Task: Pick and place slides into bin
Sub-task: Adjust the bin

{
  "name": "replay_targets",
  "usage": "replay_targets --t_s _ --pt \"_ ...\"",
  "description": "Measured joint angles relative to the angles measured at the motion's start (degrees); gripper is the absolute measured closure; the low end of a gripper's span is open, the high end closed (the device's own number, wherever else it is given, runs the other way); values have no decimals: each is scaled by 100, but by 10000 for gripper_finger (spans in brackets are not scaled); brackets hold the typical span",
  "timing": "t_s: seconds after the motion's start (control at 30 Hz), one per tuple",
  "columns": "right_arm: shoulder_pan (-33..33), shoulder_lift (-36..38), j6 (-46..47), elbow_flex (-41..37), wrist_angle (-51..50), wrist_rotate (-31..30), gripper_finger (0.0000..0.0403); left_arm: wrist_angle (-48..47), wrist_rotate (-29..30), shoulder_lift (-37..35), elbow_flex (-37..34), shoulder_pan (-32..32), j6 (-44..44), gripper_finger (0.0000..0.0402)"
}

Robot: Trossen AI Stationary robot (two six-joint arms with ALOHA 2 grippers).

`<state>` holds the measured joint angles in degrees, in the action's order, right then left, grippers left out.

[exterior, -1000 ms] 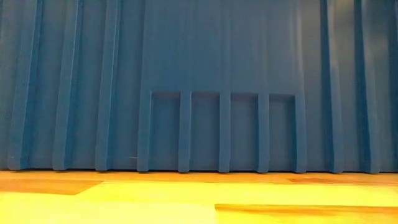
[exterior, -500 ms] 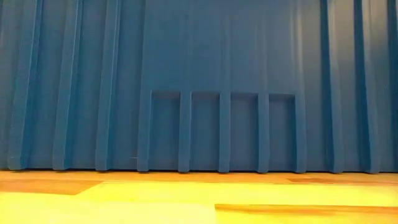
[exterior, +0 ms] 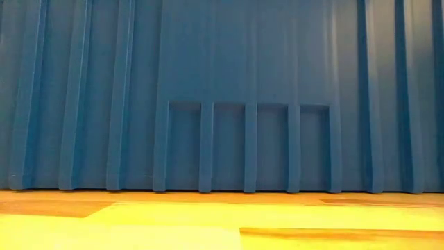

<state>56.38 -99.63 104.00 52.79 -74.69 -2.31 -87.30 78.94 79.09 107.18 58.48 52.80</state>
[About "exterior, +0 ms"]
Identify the blue plastic bin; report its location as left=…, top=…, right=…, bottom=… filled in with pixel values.
left=0, top=0, right=444, bottom=194

